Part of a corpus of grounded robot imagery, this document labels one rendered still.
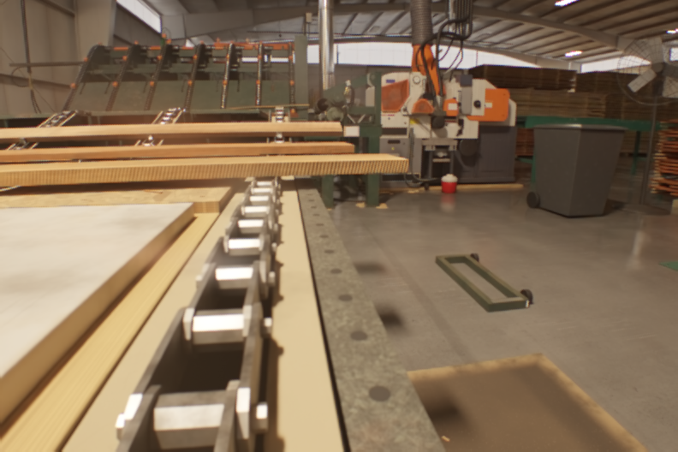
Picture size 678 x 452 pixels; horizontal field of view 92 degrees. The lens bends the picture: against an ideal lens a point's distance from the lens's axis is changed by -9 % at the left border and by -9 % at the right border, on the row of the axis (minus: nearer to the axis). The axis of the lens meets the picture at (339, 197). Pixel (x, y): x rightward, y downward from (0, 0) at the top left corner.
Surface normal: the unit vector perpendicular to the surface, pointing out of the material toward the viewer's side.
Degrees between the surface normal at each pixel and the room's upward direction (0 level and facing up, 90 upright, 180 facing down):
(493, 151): 90
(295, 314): 0
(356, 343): 0
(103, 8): 90
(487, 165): 90
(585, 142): 96
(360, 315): 0
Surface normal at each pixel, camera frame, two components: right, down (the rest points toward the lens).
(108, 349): 0.00, -0.98
